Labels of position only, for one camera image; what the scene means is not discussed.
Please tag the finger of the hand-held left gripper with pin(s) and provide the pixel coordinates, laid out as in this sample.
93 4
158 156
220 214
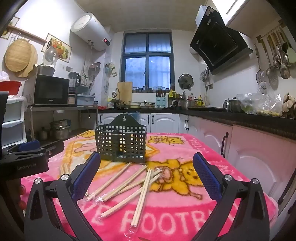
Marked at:
29 146
54 148

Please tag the black blender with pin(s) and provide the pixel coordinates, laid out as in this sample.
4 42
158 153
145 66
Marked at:
73 81

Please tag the pink printed bear blanket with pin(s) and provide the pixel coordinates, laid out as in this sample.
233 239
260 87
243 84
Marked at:
175 208

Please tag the black slanted range hood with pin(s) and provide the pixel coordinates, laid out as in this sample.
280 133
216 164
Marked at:
217 44

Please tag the stacked steel pots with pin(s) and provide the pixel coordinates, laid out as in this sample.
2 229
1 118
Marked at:
60 131

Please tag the yellow oil bottle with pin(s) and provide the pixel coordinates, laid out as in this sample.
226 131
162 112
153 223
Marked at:
200 101

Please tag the pile of wooden chopsticks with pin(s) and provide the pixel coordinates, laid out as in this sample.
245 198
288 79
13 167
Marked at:
141 201

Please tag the dark green plastic utensil basket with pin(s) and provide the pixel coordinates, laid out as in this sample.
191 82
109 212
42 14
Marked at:
129 125

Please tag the hanging packets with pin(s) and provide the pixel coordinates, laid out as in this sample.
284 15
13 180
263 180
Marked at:
112 69

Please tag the steel pot lid on wall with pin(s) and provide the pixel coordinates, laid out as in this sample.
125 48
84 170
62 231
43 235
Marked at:
185 81

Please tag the black kitchen countertop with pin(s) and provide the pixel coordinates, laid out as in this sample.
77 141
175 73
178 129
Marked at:
231 118

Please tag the steel cooking pot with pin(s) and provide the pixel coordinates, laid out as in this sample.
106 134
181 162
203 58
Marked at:
185 104

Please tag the wall socket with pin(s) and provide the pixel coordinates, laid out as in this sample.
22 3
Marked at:
69 68
209 86

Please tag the red plastic basin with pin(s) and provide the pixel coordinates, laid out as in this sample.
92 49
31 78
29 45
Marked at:
9 87

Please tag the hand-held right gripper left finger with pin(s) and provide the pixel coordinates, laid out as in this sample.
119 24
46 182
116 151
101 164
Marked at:
86 177

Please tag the round wooden chopping board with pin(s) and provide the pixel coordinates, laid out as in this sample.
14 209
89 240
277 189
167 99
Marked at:
32 67

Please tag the blue-grey plastic container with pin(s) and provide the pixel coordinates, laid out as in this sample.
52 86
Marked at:
85 99

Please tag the white cylindrical water heater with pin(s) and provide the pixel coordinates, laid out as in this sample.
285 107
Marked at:
90 30

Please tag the fruit wall poster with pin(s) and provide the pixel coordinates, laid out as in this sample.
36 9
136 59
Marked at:
61 48

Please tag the light blue knife holder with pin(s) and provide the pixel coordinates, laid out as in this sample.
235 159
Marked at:
161 102

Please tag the dark framed kitchen window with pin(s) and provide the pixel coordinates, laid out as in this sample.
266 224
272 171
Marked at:
136 69

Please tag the small framed wall picture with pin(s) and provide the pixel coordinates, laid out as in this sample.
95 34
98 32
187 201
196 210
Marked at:
10 26

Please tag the grey box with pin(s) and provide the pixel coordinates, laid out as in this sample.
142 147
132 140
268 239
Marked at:
45 70

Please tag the chrome faucet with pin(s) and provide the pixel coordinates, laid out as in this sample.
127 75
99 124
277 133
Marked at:
116 91

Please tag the small wall utensil rack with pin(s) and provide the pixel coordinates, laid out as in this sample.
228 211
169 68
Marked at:
204 75

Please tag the white base cabinets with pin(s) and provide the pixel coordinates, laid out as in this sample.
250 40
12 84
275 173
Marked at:
208 139

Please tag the rectangular wooden cutting board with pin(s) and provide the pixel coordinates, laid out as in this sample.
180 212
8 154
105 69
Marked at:
124 91

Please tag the steel kettle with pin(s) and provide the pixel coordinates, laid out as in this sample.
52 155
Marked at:
235 105

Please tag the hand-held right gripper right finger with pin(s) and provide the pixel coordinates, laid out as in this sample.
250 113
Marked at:
207 177

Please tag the brown ginger pieces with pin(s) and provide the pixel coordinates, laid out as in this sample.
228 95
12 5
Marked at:
289 105

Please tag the white plastic drawer unit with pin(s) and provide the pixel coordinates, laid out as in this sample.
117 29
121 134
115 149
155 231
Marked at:
13 120

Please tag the small steel teapot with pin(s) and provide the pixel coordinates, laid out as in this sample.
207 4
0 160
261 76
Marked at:
227 105

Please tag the row of spice jars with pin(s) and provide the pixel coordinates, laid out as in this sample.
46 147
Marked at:
152 88

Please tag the round bamboo tray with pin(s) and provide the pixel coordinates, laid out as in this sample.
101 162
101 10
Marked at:
17 54

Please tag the wooden wall rail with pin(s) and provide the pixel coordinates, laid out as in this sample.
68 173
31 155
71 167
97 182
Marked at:
27 33

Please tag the clear plastic bag of vegetables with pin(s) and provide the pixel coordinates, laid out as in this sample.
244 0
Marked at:
261 104

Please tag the metal shelf rack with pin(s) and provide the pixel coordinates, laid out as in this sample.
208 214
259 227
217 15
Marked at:
69 107

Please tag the black microwave oven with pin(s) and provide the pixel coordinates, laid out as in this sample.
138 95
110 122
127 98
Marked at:
49 90

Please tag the hanging wok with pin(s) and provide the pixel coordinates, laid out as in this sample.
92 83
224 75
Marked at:
95 67

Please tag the glass pot lid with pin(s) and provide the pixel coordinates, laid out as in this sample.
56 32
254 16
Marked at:
50 55

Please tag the row of hanging kitchen utensils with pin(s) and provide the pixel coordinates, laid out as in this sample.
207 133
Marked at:
276 60

